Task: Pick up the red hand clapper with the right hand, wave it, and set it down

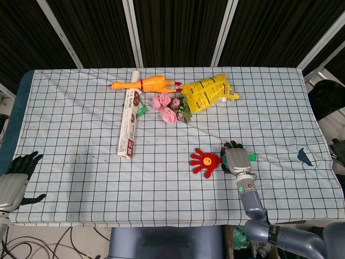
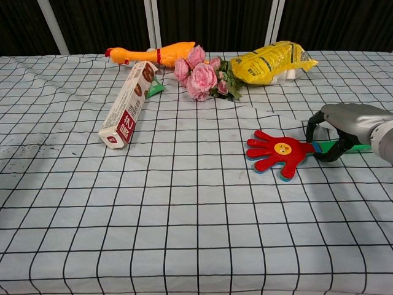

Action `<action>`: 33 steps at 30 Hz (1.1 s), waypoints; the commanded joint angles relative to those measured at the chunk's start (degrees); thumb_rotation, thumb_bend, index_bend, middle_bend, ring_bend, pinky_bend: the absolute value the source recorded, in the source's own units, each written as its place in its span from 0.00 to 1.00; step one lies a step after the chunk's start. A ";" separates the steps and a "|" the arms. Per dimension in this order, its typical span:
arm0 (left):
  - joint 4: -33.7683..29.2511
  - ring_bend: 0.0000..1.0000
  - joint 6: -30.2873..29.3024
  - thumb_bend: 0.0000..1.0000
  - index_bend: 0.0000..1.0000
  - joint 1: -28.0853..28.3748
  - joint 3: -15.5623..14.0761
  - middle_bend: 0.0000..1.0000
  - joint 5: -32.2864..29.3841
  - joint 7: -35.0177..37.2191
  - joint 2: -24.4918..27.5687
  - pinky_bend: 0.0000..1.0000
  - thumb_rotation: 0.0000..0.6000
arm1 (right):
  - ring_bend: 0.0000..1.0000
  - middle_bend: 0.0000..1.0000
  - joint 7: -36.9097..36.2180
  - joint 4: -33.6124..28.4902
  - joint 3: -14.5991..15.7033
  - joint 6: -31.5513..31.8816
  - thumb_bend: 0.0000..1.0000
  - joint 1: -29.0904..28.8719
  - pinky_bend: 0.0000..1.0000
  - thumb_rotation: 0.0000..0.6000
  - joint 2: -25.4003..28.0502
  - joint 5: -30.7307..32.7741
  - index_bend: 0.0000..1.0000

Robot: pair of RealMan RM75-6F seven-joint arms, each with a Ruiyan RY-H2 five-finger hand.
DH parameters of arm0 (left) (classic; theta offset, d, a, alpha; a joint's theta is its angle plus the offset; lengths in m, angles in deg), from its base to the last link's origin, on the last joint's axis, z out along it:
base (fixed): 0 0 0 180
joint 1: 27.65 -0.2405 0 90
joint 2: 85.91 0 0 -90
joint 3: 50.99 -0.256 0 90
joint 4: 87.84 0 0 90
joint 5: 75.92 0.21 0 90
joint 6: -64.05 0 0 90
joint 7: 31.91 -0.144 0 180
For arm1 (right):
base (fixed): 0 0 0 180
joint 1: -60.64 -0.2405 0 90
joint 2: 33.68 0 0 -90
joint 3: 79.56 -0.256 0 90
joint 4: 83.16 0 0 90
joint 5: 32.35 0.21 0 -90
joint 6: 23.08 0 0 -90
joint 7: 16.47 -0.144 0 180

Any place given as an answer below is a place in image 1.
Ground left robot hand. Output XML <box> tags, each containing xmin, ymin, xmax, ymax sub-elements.
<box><xmin>0</xmin><ymin>151</ymin><xmax>47</xmax><ymax>213</ymax></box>

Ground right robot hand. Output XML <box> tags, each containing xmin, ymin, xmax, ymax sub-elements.
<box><xmin>219</xmin><ymin>141</ymin><xmax>253</xmax><ymax>178</ymax></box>

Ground red hand clapper toy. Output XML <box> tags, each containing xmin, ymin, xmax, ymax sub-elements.
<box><xmin>189</xmin><ymin>147</ymin><xmax>258</xmax><ymax>179</ymax></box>

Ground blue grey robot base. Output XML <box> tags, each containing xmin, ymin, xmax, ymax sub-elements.
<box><xmin>107</xmin><ymin>226</ymin><xmax>226</xmax><ymax>259</ymax></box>

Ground checkered blue tablecloth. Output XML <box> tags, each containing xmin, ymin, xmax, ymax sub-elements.
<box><xmin>10</xmin><ymin>66</ymin><xmax>343</xmax><ymax>228</ymax></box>

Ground yellow snack bag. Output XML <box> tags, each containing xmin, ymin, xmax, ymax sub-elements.
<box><xmin>180</xmin><ymin>73</ymin><xmax>240</xmax><ymax>113</ymax></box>

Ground green plastic bag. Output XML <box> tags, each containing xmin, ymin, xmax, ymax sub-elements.
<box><xmin>231</xmin><ymin>226</ymin><xmax>253</xmax><ymax>251</ymax></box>

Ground pink artificial flower bouquet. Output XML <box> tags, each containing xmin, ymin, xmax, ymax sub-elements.
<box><xmin>151</xmin><ymin>92</ymin><xmax>194</xmax><ymax>125</ymax></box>

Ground small green packet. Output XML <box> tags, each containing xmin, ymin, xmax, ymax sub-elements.
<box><xmin>136</xmin><ymin>99</ymin><xmax>149</xmax><ymax>118</ymax></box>

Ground black bag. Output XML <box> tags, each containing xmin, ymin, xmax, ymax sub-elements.
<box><xmin>307</xmin><ymin>79</ymin><xmax>345</xmax><ymax>121</ymax></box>

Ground yellow rubber chicken toy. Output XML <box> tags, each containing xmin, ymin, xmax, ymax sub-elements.
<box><xmin>108</xmin><ymin>76</ymin><xmax>183</xmax><ymax>94</ymax></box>

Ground long white wrap box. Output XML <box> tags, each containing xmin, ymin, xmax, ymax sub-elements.
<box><xmin>116</xmin><ymin>69</ymin><xmax>142</xmax><ymax>159</ymax></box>

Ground black floor cables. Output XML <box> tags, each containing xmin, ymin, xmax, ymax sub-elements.
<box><xmin>0</xmin><ymin>226</ymin><xmax>111</xmax><ymax>259</ymax></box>

